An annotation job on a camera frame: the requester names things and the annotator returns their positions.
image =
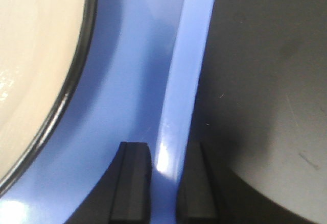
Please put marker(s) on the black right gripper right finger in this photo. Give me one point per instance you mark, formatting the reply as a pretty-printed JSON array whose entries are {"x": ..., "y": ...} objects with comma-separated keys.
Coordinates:
[{"x": 195, "y": 202}]

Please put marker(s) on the blue plastic tray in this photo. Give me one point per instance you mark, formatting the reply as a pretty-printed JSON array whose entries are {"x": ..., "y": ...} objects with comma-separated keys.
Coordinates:
[{"x": 138, "y": 84}]

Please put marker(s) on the beige plate with black rim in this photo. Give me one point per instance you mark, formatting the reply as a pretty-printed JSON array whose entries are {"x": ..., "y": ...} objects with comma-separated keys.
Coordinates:
[{"x": 44, "y": 44}]

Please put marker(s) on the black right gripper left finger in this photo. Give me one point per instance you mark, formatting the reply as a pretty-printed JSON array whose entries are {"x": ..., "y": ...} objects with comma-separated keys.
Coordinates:
[{"x": 132, "y": 202}]

